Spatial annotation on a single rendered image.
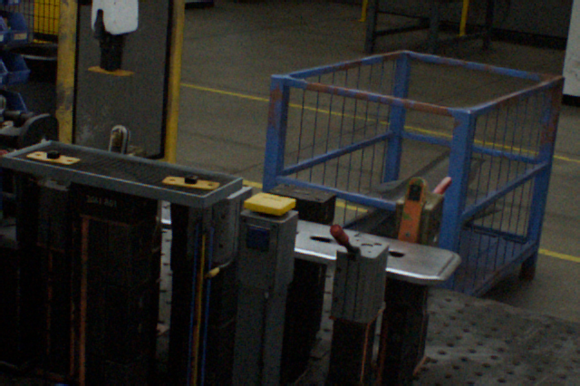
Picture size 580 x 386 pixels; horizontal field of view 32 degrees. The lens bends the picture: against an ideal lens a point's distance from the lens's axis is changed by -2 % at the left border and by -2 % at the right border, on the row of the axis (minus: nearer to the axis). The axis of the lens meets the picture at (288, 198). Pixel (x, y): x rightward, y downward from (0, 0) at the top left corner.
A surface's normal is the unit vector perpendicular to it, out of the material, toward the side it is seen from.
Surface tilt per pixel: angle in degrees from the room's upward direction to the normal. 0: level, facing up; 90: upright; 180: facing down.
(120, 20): 90
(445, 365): 0
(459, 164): 90
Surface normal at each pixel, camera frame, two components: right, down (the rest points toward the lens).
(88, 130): 0.87, 0.22
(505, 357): 0.08, -0.96
